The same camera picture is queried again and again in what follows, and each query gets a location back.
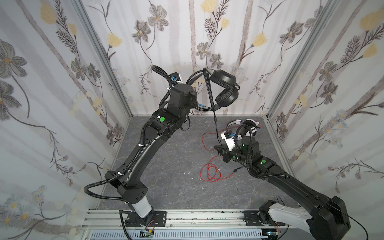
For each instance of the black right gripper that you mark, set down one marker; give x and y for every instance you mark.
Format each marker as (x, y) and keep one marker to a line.
(226, 153)

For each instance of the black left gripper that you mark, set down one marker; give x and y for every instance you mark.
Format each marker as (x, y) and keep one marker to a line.
(197, 102)

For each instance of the black over-ear headphones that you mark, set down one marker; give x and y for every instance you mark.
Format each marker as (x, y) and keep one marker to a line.
(221, 78)

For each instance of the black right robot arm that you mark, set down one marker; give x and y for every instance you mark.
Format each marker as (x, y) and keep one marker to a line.
(323, 217)

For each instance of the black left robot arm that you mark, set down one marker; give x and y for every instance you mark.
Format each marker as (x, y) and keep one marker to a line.
(155, 132)

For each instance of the white over-ear headphones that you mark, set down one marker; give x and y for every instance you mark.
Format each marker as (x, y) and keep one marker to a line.
(248, 127)

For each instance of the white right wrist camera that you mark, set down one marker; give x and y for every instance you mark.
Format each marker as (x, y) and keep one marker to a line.
(230, 138)

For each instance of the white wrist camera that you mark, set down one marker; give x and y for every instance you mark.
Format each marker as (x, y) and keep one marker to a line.
(230, 138)
(176, 78)

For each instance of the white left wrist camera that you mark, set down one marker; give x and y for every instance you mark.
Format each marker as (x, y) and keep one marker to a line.
(176, 78)

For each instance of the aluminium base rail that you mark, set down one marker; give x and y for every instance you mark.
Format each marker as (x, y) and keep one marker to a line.
(226, 224)

